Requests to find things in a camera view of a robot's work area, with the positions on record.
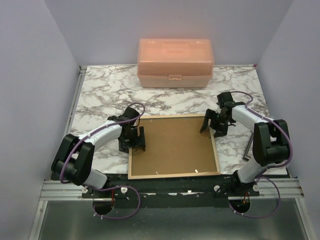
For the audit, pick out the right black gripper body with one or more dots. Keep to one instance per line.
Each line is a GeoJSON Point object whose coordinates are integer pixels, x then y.
{"type": "Point", "coordinates": [220, 121]}

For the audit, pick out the light wooden picture frame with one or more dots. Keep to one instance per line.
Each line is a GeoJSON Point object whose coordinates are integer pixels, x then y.
{"type": "Point", "coordinates": [217, 160]}

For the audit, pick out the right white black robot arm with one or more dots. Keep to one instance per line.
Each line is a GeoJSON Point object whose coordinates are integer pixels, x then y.
{"type": "Point", "coordinates": [271, 144]}

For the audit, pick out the brown frame backing board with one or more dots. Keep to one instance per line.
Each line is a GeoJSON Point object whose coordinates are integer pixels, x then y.
{"type": "Point", "coordinates": [175, 147]}

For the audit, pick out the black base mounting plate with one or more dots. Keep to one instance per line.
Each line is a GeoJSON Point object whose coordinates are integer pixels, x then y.
{"type": "Point", "coordinates": [175, 192]}

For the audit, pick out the aluminium rail frame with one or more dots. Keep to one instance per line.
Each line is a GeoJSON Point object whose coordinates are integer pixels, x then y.
{"type": "Point", "coordinates": [107, 91]}

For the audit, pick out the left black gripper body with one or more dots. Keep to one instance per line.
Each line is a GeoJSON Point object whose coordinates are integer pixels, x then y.
{"type": "Point", "coordinates": [130, 141]}

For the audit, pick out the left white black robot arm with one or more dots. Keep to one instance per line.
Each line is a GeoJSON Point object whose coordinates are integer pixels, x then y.
{"type": "Point", "coordinates": [74, 158]}

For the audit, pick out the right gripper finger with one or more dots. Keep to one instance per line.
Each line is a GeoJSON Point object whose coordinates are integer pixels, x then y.
{"type": "Point", "coordinates": [209, 116]}
{"type": "Point", "coordinates": [220, 132]}

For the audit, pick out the orange translucent plastic box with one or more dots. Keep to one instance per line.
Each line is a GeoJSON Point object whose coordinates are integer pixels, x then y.
{"type": "Point", "coordinates": [174, 63]}

